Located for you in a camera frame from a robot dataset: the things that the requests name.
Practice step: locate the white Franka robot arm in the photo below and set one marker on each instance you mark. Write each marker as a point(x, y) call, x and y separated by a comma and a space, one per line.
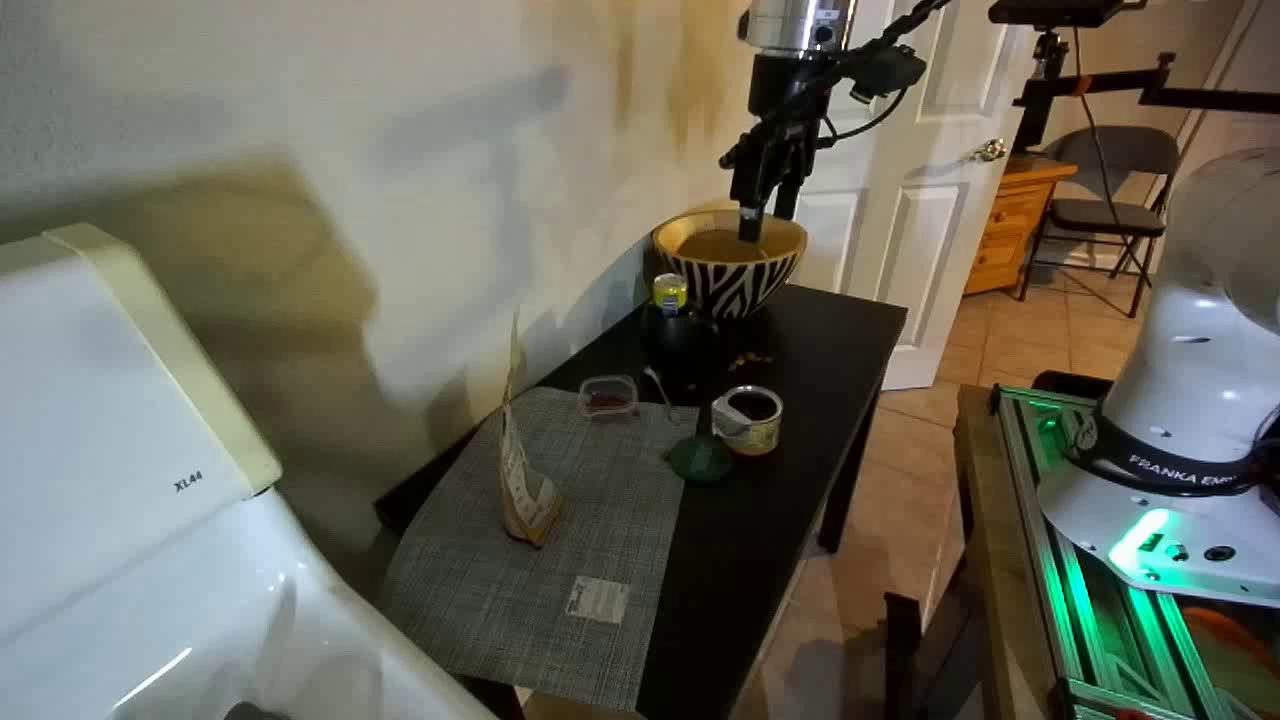
point(1194, 387)

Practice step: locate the wooden drawer cabinet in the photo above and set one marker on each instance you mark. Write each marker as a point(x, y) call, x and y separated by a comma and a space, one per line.
point(1015, 224)

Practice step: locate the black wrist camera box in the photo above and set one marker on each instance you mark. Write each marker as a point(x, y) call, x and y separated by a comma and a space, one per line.
point(886, 64)

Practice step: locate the black side table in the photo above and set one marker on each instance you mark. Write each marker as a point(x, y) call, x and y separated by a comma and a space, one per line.
point(784, 505)

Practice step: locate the zebra pattern bowl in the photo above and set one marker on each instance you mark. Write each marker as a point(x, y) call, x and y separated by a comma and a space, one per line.
point(731, 264)

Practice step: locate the grey folding chair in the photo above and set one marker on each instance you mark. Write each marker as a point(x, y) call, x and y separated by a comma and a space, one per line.
point(1117, 201)

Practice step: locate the white cup with dark content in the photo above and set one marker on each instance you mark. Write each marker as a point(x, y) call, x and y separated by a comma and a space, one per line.
point(744, 418)

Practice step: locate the green round lid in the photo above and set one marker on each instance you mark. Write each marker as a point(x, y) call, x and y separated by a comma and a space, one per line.
point(703, 459)

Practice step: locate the white panel door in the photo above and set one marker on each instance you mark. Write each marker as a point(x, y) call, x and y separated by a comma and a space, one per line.
point(923, 224)

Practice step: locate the black camera stand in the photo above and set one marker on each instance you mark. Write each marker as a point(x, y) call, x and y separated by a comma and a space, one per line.
point(1064, 60)

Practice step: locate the small clear red container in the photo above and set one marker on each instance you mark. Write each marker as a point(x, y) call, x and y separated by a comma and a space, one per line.
point(611, 396)

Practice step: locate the orange mango snack packet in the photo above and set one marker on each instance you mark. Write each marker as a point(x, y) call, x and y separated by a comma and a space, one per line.
point(527, 478)

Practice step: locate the dark bottle with yellow cap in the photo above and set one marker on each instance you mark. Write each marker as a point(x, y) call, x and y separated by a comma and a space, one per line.
point(671, 331)

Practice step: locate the wooden robot mount table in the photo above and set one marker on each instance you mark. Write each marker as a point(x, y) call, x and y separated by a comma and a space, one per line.
point(1064, 584)

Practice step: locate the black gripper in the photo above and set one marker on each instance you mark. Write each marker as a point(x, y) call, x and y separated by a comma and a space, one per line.
point(790, 88)

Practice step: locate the white label on placemat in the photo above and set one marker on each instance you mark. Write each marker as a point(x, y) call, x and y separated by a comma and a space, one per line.
point(596, 600)

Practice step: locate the small red candies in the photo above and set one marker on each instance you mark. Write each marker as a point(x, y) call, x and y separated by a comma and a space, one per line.
point(748, 361)

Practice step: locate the thin spoon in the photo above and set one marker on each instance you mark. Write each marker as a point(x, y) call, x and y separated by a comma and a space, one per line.
point(656, 394)

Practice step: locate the grey woven placemat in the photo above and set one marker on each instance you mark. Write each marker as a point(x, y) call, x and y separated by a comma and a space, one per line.
point(535, 572)

